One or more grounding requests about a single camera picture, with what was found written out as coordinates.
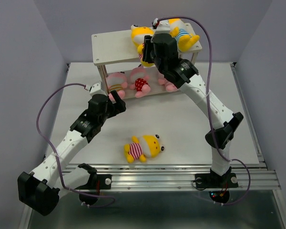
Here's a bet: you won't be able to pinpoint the yellow frog red-striped shirt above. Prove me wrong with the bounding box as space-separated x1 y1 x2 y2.
131 25 154 67

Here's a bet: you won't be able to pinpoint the pink frog orange-striped shirt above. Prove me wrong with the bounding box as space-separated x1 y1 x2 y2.
106 72 128 101

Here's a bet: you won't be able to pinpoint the yellow frog blue-striped shirt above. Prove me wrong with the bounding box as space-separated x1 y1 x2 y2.
168 18 200 52

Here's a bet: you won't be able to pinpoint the pink frog red polka-dot shirt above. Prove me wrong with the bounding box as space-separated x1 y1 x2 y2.
129 65 151 98

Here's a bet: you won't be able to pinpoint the pink frog pink-striped shirt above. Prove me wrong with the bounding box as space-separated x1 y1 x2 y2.
158 72 178 93

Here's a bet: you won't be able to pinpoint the yellow frog sideways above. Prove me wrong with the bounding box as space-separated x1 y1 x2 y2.
124 135 165 163

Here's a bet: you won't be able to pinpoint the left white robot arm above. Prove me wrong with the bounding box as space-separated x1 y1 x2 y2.
17 91 126 216

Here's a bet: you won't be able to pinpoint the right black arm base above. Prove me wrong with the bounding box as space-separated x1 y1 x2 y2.
191 167 239 205

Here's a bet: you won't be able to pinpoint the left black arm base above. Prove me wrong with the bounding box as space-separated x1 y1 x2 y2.
74 163 112 191

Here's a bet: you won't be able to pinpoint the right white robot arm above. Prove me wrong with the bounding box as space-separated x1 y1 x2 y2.
143 33 244 186

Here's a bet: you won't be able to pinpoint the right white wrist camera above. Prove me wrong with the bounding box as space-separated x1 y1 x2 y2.
152 18 171 34

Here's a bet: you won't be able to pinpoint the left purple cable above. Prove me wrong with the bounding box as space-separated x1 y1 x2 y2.
36 83 115 208

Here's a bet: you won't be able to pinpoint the aluminium mounting rail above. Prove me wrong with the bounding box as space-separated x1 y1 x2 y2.
30 62 282 191

